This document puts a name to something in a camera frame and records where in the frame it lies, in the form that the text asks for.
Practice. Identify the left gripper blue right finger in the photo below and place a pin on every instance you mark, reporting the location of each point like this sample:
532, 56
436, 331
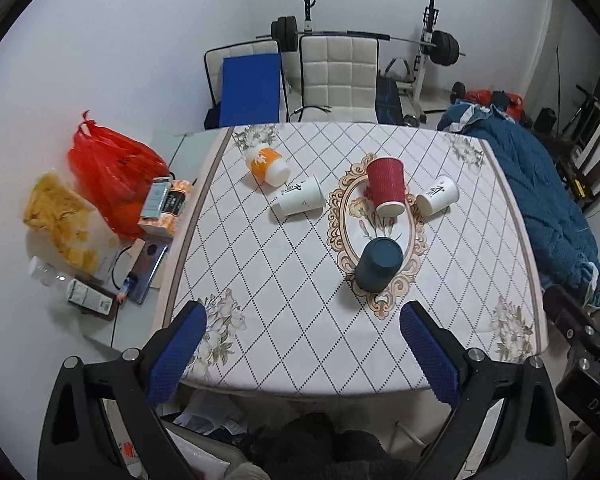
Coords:
436, 351

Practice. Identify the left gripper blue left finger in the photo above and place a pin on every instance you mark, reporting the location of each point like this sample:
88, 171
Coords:
169, 351

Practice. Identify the dark teal cup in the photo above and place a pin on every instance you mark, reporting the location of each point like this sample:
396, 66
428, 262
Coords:
380, 261

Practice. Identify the white paper cup right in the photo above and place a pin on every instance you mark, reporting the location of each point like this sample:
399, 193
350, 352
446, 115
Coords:
441, 194

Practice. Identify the white paper cup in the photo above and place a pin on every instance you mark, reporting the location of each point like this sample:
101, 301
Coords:
301, 197
441, 194

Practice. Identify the white paper cup left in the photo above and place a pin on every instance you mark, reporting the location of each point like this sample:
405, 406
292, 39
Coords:
301, 197

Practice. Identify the orange white cup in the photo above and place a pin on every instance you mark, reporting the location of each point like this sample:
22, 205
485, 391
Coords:
267, 165

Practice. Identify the red paper cup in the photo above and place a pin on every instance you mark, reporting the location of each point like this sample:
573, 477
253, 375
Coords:
387, 185

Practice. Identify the blue quilted blanket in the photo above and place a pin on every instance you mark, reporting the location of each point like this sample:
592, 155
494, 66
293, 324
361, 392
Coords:
563, 245

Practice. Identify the blue tablet device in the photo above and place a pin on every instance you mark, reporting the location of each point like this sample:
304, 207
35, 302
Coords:
146, 257

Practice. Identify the dark wooden chair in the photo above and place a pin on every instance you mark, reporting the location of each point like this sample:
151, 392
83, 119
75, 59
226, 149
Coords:
582, 182

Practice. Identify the orange patterned box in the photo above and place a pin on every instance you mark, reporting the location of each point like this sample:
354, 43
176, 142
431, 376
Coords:
167, 224

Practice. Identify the white packet below table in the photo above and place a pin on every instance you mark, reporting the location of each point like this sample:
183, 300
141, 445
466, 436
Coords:
209, 458

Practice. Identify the smartphone on box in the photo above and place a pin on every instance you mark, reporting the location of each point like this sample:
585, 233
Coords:
156, 197

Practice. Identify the bag of yellow chips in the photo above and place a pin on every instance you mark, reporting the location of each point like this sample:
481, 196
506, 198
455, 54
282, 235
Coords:
72, 225

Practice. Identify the clear plastic bottle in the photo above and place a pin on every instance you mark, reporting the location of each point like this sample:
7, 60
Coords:
87, 296

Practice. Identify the diamond pattern floral tablecloth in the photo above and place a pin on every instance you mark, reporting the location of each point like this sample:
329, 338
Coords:
285, 315

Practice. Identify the red plastic bag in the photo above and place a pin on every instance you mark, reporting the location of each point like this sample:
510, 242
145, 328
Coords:
114, 173

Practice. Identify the red bag on floor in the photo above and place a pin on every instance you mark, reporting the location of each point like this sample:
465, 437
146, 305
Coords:
510, 103

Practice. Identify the blue board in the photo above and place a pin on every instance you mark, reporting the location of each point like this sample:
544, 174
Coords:
250, 90

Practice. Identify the black blue bench pad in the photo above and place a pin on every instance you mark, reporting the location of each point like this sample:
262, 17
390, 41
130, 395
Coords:
388, 105

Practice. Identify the white quilted chair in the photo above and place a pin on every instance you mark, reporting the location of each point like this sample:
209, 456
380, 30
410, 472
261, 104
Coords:
338, 77

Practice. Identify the white weight rack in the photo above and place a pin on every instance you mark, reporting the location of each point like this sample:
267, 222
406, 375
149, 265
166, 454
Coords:
412, 84

